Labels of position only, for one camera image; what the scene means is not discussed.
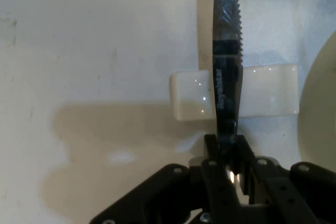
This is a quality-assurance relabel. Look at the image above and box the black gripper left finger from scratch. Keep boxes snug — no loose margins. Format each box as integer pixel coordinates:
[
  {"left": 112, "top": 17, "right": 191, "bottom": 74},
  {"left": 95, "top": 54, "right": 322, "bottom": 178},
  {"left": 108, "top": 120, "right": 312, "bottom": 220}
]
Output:
[{"left": 88, "top": 134, "right": 249, "bottom": 224}]

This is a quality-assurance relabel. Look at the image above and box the white bowl with black rim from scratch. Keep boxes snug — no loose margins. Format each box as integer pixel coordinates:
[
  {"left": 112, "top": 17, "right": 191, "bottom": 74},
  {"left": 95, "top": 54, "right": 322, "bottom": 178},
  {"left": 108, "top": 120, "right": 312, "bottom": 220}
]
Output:
[{"left": 297, "top": 30, "right": 336, "bottom": 168}]

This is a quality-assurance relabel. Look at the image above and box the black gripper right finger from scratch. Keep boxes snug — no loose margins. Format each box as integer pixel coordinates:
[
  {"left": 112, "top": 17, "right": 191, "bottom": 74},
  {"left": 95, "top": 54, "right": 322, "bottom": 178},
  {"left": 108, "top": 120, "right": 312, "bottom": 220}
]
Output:
[{"left": 235, "top": 134, "right": 336, "bottom": 224}]

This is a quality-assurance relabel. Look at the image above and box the white ceramic cutlery rest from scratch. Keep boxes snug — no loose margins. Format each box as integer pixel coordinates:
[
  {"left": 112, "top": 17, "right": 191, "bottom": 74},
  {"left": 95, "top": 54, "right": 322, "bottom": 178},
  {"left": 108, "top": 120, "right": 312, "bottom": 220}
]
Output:
[{"left": 169, "top": 63, "right": 300, "bottom": 123}]

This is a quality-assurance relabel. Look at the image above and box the serrated steel table knife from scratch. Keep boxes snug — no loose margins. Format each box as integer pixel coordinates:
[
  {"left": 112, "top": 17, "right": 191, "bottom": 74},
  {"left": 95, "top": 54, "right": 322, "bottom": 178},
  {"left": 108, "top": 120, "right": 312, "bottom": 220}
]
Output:
[{"left": 212, "top": 0, "right": 245, "bottom": 180}]

